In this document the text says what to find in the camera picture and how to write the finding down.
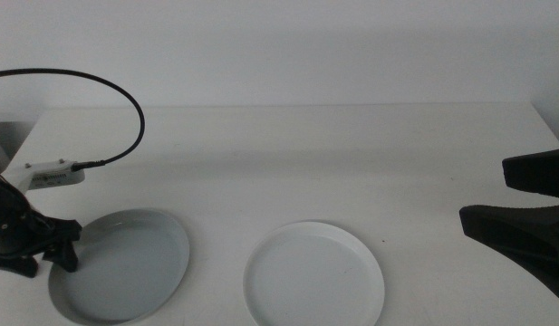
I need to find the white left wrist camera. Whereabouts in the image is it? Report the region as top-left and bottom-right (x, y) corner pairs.
(5, 158), (86, 192)

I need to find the white shallow bowl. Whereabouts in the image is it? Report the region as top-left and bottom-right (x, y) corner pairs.
(243, 220), (386, 326)

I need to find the black left wrist camera cable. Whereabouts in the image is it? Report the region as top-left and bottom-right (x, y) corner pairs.
(0, 67), (147, 172)

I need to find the grey shallow bowl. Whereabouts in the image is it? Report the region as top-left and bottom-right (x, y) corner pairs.
(47, 206), (191, 326)

